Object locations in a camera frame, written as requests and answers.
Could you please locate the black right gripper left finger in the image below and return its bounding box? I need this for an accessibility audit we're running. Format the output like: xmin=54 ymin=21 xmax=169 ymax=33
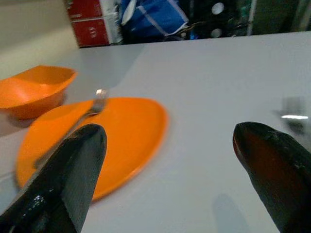
xmin=0 ymin=123 xmax=108 ymax=233

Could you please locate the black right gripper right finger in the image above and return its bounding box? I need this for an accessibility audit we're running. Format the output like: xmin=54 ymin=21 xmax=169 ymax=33
xmin=232 ymin=122 xmax=311 ymax=233

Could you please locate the orange plate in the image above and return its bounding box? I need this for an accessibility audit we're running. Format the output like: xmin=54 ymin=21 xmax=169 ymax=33
xmin=15 ymin=97 xmax=170 ymax=202

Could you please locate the silver metal fork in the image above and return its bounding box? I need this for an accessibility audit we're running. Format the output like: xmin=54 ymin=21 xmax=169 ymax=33
xmin=34 ymin=88 xmax=109 ymax=170

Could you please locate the orange bowl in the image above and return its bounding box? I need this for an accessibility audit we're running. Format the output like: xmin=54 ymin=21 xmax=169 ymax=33
xmin=0 ymin=65 xmax=78 ymax=120

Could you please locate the red cardboard box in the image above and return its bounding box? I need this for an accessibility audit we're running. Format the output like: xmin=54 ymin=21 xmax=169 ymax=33
xmin=70 ymin=17 xmax=122 ymax=48
xmin=63 ymin=0 xmax=117 ymax=21

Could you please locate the blue fabric bag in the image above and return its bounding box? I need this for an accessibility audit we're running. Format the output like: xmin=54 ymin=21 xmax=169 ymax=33
xmin=120 ymin=0 xmax=190 ymax=37

